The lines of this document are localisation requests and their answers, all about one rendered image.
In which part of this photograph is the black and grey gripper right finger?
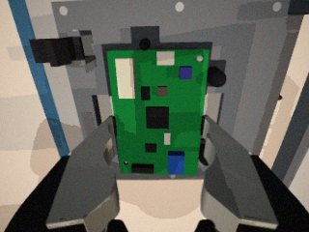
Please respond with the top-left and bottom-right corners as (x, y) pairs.
(200, 115), (309, 232)

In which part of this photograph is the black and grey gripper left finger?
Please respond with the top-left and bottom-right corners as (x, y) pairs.
(4, 115), (120, 232)

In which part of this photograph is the green circuit board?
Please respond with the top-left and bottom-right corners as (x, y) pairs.
(107, 49), (210, 176)

